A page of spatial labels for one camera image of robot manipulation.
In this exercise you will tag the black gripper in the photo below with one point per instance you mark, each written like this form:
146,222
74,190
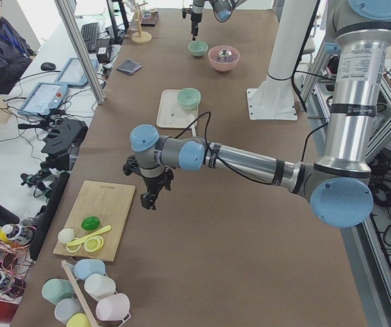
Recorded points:
195,17
155,184

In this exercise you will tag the green bowl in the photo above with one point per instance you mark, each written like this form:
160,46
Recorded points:
189,106
198,48
189,95

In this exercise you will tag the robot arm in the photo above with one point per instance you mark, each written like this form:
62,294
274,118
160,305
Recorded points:
336,185
222,10

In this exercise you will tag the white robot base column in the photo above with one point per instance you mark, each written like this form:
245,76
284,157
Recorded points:
274,98

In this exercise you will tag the pink bowl with ice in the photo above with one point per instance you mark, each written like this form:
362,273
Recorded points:
221,66

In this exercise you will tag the black tray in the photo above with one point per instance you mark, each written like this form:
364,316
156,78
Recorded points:
149,19

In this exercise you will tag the yellow plastic knife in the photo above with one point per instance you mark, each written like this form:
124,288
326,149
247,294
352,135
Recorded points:
83,239

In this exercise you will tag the wooden mug tree stand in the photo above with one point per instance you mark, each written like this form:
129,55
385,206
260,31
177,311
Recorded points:
140,36

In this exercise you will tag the green lime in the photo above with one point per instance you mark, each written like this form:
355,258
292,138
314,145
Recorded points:
90,223

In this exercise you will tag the lemon slice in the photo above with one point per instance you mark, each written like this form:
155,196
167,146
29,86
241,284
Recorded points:
72,248
93,244

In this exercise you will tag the green bowl on tray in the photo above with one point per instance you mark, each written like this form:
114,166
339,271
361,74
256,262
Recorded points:
189,106

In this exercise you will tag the grey folded cloth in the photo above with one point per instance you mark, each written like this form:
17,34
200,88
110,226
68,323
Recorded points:
129,67

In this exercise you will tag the cream serving tray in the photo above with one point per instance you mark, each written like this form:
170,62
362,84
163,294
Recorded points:
170,114

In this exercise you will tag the white ceramic spoon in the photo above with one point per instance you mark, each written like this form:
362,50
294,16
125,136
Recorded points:
191,124

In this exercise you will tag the blue cup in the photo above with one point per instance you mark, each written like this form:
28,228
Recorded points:
87,267

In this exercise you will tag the white cup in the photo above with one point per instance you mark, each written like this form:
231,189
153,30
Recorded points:
99,286

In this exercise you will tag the black keyboard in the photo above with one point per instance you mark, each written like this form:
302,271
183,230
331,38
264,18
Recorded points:
89,33

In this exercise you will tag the pink cup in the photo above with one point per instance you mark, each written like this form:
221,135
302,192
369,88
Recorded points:
114,308

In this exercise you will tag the blue teach pendant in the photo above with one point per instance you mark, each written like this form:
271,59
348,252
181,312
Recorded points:
43,98
72,74

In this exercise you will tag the pale green cup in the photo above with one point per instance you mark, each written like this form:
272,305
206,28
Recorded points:
55,290

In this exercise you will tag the grey cup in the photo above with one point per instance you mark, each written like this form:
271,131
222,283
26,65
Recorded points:
66,308

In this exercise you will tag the yellow cup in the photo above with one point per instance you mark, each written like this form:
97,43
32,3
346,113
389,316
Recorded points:
78,320

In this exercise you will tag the computer mouse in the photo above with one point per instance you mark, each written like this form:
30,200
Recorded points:
47,66

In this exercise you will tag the aluminium frame post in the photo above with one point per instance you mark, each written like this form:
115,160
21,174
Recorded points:
67,15

